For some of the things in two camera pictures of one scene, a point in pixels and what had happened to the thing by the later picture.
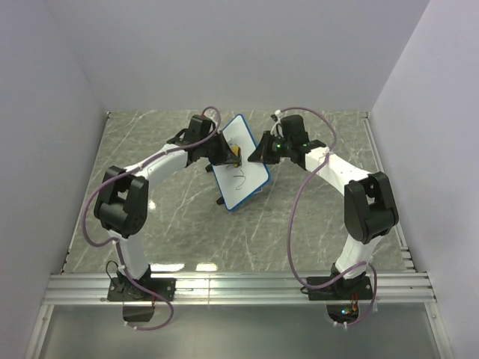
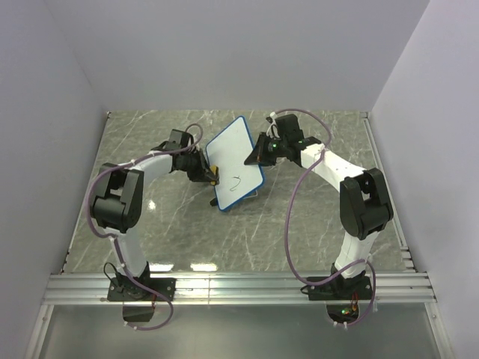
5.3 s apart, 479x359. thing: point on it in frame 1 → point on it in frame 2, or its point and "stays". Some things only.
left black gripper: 226,156 → 203,172
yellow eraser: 236,151 → 213,168
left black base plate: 131,292 stays
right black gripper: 260,154 stays
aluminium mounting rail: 228,288 stays
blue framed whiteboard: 236,184 stays
